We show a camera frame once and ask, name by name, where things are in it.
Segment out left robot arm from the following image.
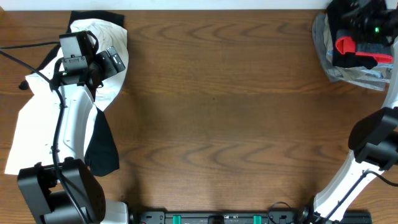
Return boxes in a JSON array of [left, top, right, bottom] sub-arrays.
[[17, 30, 129, 223]]

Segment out grey folded garment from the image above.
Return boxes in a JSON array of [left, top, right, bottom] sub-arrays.
[[312, 12, 393, 91]]

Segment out white t-shirt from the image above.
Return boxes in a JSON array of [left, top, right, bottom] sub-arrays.
[[4, 18, 130, 177]]

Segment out black leggings grey red waistband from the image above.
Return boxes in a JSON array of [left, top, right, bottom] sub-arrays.
[[326, 0, 397, 69]]

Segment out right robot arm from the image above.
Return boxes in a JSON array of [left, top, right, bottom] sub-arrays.
[[299, 1, 397, 223]]

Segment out khaki folded shorts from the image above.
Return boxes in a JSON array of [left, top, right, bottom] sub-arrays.
[[323, 15, 333, 63]]

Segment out black garment under pile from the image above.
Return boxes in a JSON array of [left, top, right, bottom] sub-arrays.
[[18, 10, 126, 177]]

